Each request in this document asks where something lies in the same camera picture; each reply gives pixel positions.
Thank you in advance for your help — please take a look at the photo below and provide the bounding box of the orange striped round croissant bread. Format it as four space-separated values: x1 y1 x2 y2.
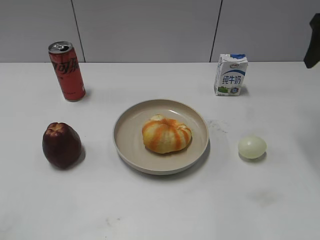
141 114 192 154

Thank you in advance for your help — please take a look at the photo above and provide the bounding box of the white blue milk carton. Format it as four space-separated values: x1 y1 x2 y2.
214 54 248 96

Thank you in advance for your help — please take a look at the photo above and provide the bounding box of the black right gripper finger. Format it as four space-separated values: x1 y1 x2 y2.
303 13 320 69

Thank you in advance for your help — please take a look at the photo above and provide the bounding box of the pale white egg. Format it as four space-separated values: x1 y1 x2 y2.
238 135 267 159

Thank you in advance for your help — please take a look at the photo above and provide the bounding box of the red soda can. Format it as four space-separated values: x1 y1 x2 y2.
48 41 86 102

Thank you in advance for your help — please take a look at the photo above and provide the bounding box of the dark red apple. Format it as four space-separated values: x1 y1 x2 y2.
42 122 82 169

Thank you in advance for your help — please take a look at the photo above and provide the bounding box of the beige round plate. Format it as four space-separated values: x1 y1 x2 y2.
113 99 210 176

